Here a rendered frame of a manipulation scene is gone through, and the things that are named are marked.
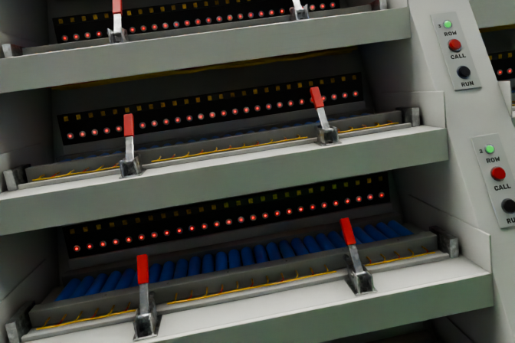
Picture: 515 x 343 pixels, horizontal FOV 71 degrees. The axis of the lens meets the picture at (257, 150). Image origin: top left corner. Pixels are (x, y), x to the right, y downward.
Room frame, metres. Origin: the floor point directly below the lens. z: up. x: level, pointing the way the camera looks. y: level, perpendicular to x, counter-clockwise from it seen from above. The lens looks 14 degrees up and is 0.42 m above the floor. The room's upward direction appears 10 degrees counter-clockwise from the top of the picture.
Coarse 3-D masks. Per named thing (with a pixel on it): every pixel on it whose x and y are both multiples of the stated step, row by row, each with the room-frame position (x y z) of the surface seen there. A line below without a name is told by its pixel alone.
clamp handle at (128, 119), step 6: (126, 114) 0.47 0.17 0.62; (132, 114) 0.47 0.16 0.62; (126, 120) 0.47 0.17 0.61; (132, 120) 0.47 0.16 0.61; (126, 126) 0.47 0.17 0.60; (132, 126) 0.47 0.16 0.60; (126, 132) 0.46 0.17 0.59; (132, 132) 0.46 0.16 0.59; (126, 138) 0.46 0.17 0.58; (132, 138) 0.47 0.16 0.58; (126, 144) 0.46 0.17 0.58; (132, 144) 0.46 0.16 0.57; (126, 150) 0.46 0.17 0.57; (132, 150) 0.46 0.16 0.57; (126, 156) 0.46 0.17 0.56; (132, 156) 0.46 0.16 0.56
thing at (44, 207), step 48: (384, 96) 0.63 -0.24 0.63; (432, 96) 0.49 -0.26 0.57; (96, 144) 0.60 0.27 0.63; (384, 144) 0.48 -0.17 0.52; (432, 144) 0.49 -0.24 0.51; (0, 192) 0.47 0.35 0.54; (48, 192) 0.44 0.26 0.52; (96, 192) 0.44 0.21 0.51; (144, 192) 0.45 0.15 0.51; (192, 192) 0.46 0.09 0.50; (240, 192) 0.47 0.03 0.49
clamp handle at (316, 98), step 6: (312, 90) 0.49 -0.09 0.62; (318, 90) 0.50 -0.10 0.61; (312, 96) 0.50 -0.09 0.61; (318, 96) 0.49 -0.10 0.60; (318, 102) 0.49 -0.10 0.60; (318, 108) 0.49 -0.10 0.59; (318, 114) 0.49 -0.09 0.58; (324, 114) 0.49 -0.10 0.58; (324, 120) 0.49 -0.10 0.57; (324, 126) 0.48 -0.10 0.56
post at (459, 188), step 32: (352, 0) 0.65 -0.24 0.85; (416, 0) 0.49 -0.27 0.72; (448, 0) 0.49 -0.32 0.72; (416, 32) 0.49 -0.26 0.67; (384, 64) 0.60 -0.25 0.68; (416, 64) 0.51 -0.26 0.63; (480, 64) 0.49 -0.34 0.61; (448, 96) 0.49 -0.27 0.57; (480, 96) 0.49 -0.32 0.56; (448, 128) 0.48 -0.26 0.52; (480, 128) 0.49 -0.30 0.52; (512, 128) 0.49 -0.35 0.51; (448, 160) 0.50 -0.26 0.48; (512, 160) 0.49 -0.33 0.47; (416, 192) 0.61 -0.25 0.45; (448, 192) 0.53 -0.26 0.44; (480, 192) 0.49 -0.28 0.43; (480, 224) 0.48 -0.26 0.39; (512, 256) 0.49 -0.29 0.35; (512, 288) 0.49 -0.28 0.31; (480, 320) 0.54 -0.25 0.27; (512, 320) 0.48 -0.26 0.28
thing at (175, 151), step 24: (336, 120) 0.54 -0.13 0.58; (360, 120) 0.54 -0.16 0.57; (384, 120) 0.54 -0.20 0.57; (192, 144) 0.51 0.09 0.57; (216, 144) 0.52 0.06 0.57; (240, 144) 0.52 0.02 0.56; (264, 144) 0.51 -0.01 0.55; (48, 168) 0.49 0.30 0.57; (72, 168) 0.50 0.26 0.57; (96, 168) 0.50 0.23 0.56
